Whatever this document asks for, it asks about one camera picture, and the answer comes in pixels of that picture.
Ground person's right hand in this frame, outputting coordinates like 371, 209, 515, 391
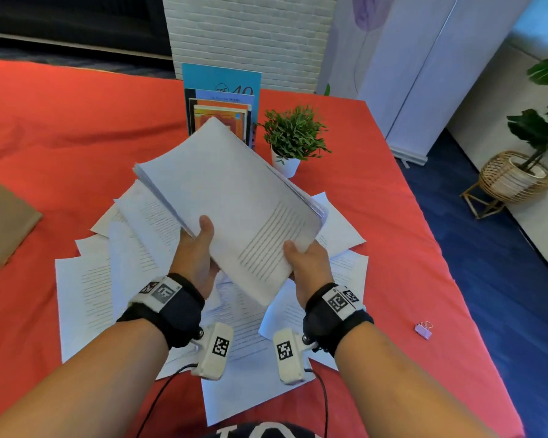
282, 240, 335, 310

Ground person's left hand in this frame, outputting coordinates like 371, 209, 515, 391
169, 215, 220, 299

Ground gathered white paper stack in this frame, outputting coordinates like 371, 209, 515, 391
133, 116, 329, 308

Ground many printed white papers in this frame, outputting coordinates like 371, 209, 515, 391
54, 179, 369, 427

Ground person's right forearm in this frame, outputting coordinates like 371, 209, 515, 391
335, 321, 498, 438

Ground person's left forearm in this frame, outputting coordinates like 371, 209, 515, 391
0, 319, 170, 438

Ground black left wristband with markers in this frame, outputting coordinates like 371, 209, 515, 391
117, 272, 206, 350

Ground black wristband with markers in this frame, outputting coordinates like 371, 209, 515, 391
117, 272, 206, 350
302, 282, 375, 356

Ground black right wristband with markers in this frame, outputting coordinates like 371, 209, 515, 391
302, 282, 375, 356

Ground small green plant white pot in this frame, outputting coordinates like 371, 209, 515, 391
257, 104, 333, 179

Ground orange house picture book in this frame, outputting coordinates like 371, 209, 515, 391
189, 104, 250, 144

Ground plain orange book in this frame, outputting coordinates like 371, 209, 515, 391
188, 98, 253, 110

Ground black and white shirt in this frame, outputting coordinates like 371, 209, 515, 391
205, 422, 325, 438

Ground red tablecloth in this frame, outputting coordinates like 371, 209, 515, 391
0, 58, 526, 438

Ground brown cardboard sheet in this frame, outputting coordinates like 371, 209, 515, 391
0, 170, 43, 293

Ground plain white roll-up banner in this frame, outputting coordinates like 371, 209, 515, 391
385, 0, 537, 165

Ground white brick pattern panel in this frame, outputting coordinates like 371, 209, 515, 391
161, 0, 338, 94

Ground large leafy plant white pot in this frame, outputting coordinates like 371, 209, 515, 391
506, 57, 548, 187

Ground black furniture piece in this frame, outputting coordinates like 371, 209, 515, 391
0, 0, 172, 58

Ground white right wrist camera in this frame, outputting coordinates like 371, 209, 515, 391
273, 328, 307, 385

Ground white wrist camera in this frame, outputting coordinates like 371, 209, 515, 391
190, 322, 234, 381
273, 328, 307, 385

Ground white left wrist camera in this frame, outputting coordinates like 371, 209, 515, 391
190, 322, 234, 381

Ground black left camera cable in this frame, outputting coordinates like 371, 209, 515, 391
136, 363, 197, 438

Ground black camera cable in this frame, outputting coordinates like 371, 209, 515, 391
304, 368, 329, 438
136, 363, 197, 438

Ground black right camera cable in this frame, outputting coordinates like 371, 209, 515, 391
304, 368, 329, 438

